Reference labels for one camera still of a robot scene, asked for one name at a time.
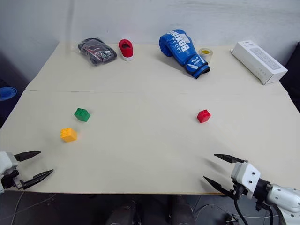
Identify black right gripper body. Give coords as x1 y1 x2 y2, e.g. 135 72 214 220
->
230 183 248 199

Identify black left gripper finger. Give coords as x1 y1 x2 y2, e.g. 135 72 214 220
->
13 150 42 162
22 169 54 190

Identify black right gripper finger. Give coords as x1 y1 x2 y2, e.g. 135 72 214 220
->
202 175 235 199
213 153 248 164

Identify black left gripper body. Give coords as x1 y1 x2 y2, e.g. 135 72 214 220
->
0 170 25 191

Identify dark rounded shape under table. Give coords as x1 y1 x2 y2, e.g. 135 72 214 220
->
105 199 141 225
164 195 196 225

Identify yellow toy brick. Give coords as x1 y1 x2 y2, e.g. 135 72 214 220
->
60 127 78 143

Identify red toy brick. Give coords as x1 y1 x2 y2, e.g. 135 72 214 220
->
196 109 211 124

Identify blue plastic bowl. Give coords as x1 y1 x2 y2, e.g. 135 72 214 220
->
0 87 17 102

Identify green toy brick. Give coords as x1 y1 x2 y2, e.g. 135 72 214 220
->
74 107 91 122

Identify white cardboard box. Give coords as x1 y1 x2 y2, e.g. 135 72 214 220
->
229 40 289 86

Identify clear tape roll yellow core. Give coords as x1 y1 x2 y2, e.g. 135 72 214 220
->
198 47 214 64

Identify blue boxing glove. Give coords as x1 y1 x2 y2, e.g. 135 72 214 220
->
158 29 211 80

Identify black items in plastic bag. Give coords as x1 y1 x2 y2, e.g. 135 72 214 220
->
77 37 118 67

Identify red slip-on shoe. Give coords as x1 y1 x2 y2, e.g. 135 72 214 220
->
118 38 135 62

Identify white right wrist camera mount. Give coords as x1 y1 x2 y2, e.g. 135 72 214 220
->
230 162 262 200

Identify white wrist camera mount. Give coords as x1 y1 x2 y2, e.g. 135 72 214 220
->
230 162 262 200
0 151 19 194

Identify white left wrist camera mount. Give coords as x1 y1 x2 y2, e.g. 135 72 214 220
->
0 151 19 194

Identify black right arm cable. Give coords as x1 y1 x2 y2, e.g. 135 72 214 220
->
233 185 274 225

